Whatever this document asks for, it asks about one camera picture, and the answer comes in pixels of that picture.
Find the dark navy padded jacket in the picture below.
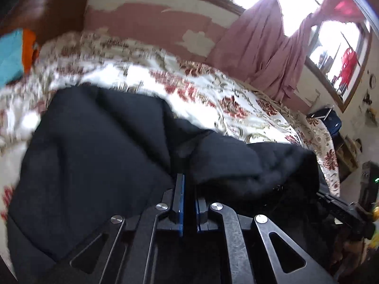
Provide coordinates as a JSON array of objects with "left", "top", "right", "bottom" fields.
[{"left": 7, "top": 85, "right": 319, "bottom": 283}]

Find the wooden side shelf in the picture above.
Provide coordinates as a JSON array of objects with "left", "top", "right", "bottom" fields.
[{"left": 334, "top": 134, "right": 360, "bottom": 183}]

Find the blue bag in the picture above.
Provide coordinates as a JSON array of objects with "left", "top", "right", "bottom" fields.
[{"left": 307, "top": 108, "right": 342, "bottom": 138}]

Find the floral white red bedspread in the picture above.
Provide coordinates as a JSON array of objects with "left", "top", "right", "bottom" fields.
[{"left": 1, "top": 32, "right": 340, "bottom": 270}]

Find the pink curtain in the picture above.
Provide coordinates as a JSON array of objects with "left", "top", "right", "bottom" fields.
[{"left": 207, "top": 0, "right": 365, "bottom": 103}]

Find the red hanging garment outside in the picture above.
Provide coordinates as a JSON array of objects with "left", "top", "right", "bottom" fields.
[{"left": 337, "top": 47, "right": 358, "bottom": 94}]

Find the brown framed window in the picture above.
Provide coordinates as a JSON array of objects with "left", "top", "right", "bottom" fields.
[{"left": 198, "top": 0, "right": 373, "bottom": 114}]

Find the orange brown blue pillow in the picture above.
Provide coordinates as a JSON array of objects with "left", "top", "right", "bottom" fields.
[{"left": 0, "top": 28, "right": 40, "bottom": 87}]

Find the brown wooden headboard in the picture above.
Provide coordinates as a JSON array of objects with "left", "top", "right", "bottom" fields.
[{"left": 1, "top": 0, "right": 87, "bottom": 45}]

